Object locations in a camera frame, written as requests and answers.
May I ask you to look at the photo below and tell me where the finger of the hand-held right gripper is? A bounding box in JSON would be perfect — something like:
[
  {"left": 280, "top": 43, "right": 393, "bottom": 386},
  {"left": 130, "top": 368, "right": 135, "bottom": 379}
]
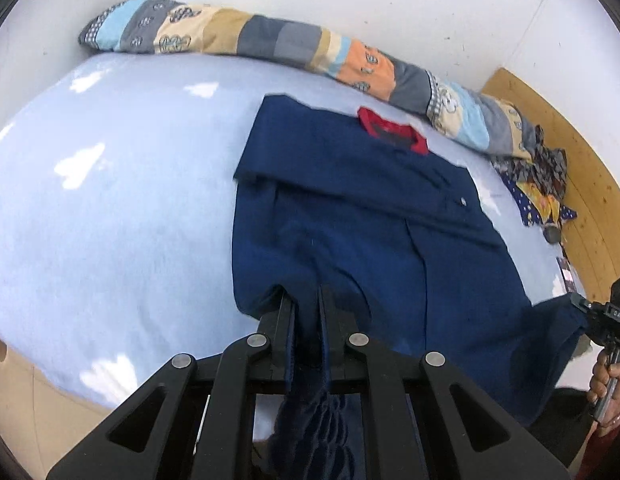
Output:
[{"left": 571, "top": 294, "right": 597, "bottom": 317}]

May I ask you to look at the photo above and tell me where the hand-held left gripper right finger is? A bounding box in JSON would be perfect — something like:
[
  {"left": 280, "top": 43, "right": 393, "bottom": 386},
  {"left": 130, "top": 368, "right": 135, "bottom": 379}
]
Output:
[{"left": 317, "top": 285, "right": 570, "bottom": 480}]

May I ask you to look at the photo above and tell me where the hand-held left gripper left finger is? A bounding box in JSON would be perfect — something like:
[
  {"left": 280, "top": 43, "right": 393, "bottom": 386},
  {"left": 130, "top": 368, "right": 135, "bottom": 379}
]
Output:
[{"left": 45, "top": 290, "right": 298, "bottom": 480}]

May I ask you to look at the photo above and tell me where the navy work jacket red collar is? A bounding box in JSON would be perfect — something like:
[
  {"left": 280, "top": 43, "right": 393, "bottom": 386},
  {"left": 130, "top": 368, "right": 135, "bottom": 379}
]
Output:
[{"left": 231, "top": 92, "right": 590, "bottom": 480}]

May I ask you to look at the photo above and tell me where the person's right hand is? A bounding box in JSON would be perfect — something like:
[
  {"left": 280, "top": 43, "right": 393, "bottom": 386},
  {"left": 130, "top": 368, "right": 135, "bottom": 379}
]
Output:
[{"left": 588, "top": 355, "right": 620, "bottom": 429}]

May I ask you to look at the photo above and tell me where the small patterned packet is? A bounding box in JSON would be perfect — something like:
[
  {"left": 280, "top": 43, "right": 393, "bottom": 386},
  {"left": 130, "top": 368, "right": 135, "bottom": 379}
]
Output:
[{"left": 556, "top": 255, "right": 576, "bottom": 294}]

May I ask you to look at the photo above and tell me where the navy yellow starred cloth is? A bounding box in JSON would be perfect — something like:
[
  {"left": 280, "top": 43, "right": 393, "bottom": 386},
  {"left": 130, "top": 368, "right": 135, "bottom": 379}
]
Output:
[{"left": 504, "top": 175, "right": 579, "bottom": 228}]

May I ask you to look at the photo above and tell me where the wooden headboard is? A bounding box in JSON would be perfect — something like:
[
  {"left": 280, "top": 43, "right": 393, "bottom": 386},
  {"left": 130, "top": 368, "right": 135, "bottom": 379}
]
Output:
[{"left": 480, "top": 66, "right": 620, "bottom": 303}]

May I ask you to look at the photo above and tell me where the grey geometric patterned cloth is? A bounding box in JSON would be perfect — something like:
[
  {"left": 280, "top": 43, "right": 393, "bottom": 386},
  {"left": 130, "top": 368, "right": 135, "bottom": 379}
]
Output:
[{"left": 490, "top": 125, "right": 569, "bottom": 197}]

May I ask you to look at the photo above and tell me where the light blue cloud bed sheet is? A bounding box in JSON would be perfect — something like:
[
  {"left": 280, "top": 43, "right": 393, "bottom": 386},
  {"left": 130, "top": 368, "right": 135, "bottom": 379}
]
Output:
[{"left": 0, "top": 52, "right": 573, "bottom": 443}]

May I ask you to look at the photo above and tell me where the rolled patchwork quilt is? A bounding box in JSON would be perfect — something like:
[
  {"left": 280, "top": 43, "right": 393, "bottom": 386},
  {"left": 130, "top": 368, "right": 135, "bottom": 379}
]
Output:
[{"left": 78, "top": 0, "right": 540, "bottom": 158}]

